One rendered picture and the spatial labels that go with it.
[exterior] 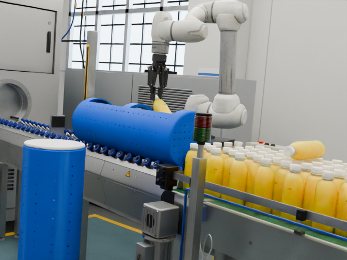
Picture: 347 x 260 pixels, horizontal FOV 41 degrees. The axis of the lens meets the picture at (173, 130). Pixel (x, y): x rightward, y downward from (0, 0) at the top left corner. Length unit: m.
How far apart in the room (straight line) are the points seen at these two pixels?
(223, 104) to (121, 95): 2.05
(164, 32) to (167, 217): 0.94
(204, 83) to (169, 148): 1.94
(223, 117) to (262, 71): 2.43
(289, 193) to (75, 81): 3.84
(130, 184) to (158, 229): 0.53
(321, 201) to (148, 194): 0.93
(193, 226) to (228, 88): 1.28
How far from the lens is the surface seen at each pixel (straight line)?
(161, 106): 2.31
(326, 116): 4.83
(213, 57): 5.14
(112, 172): 2.47
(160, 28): 2.33
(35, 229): 2.19
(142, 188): 2.26
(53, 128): 3.23
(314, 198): 1.62
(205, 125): 1.60
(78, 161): 2.15
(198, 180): 1.63
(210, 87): 3.94
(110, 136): 2.46
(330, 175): 1.60
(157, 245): 1.91
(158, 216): 1.85
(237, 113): 2.75
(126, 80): 4.61
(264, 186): 1.73
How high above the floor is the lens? 1.35
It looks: 6 degrees down
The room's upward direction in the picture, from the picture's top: 4 degrees clockwise
